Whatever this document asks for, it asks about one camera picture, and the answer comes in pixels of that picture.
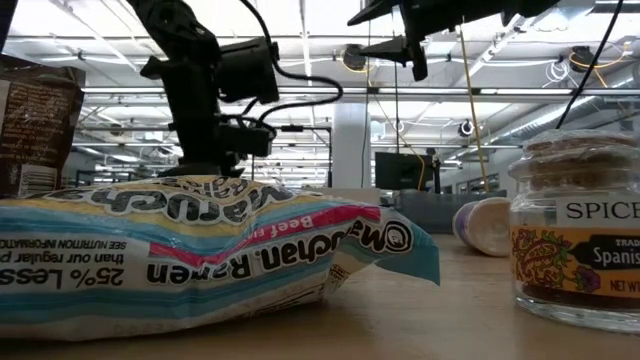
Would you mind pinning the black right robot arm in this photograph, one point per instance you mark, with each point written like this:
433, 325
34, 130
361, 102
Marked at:
525, 7

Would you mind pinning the black monitor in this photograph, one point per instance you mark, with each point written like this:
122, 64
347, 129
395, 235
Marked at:
402, 170

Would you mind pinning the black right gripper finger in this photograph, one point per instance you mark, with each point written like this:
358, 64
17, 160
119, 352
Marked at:
395, 50
382, 10

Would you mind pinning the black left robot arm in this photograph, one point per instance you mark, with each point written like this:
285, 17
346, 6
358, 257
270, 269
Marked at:
190, 45

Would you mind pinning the purple label spice shaker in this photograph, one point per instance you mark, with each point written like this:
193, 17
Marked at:
485, 227

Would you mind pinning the dark grey bin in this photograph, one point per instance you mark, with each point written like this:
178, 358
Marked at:
435, 210

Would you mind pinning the blue striped ramen packet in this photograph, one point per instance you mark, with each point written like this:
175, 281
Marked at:
200, 260

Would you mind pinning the white building pillar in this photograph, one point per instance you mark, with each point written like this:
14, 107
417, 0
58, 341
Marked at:
350, 150

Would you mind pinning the black gantry frame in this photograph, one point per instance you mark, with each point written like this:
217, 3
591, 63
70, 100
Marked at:
330, 160

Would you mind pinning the brown snack bag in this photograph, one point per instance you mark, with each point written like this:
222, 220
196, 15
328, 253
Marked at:
35, 125

